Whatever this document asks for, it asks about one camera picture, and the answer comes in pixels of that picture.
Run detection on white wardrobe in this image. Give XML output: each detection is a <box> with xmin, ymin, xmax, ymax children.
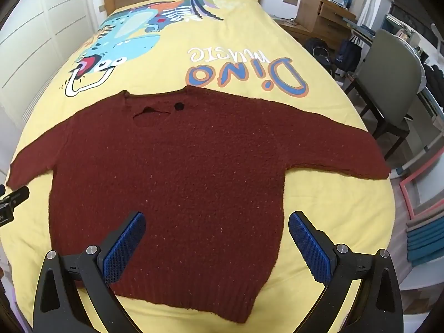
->
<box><xmin>1</xmin><ymin>0</ymin><xmax>93</xmax><ymax>128</ymax></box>

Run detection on yellow dino print bedsheet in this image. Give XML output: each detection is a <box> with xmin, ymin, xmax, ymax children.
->
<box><xmin>1</xmin><ymin>0</ymin><xmax>395</xmax><ymax>332</ymax></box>

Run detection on stacked teal folded cloths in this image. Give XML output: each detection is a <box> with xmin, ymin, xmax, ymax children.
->
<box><xmin>406</xmin><ymin>208</ymin><xmax>444</xmax><ymax>267</ymax></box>

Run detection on grey green chair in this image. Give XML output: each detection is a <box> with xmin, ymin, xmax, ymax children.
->
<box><xmin>345</xmin><ymin>29</ymin><xmax>424</xmax><ymax>159</ymax></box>

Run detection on dark red knit sweater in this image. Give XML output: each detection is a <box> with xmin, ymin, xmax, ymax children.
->
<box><xmin>7</xmin><ymin>86</ymin><xmax>390</xmax><ymax>323</ymax></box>

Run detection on black bag on floor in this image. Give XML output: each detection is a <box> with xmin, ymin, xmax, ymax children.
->
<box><xmin>303</xmin><ymin>38</ymin><xmax>335</xmax><ymax>77</ymax></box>

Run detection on wooden drawer cabinet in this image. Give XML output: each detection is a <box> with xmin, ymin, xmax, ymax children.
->
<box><xmin>276</xmin><ymin>0</ymin><xmax>357</xmax><ymax>52</ymax></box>

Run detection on pink frame on floor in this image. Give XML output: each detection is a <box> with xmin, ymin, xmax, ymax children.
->
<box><xmin>400</xmin><ymin>148</ymin><xmax>444</xmax><ymax>220</ymax></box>

